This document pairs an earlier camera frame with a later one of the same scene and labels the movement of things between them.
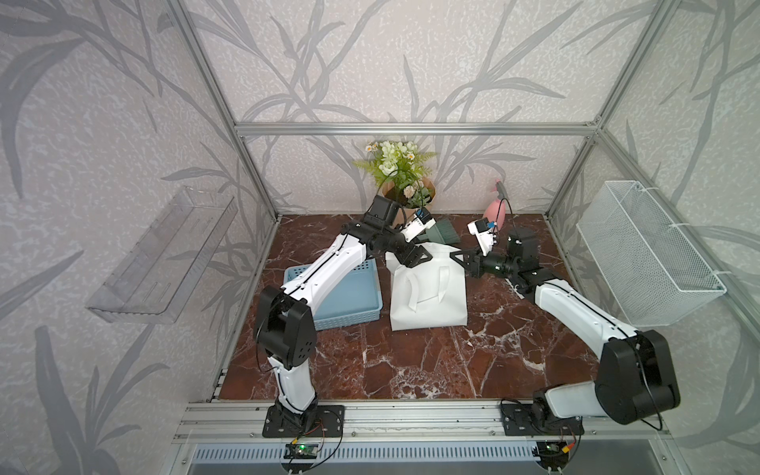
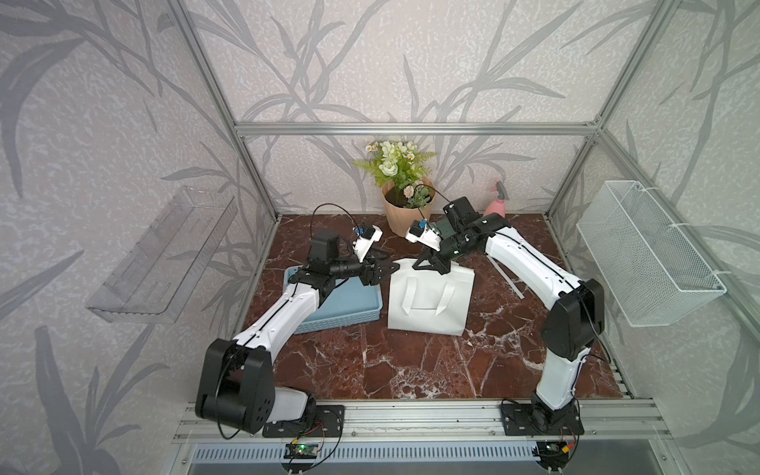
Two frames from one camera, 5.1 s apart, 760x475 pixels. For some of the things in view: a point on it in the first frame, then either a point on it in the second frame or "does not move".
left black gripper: (412, 259) → (371, 277)
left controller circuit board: (301, 451) does not move
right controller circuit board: (553, 452) does not move
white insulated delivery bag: (429, 295) does not move
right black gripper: (470, 265) → (430, 257)
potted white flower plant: (403, 172) does not move
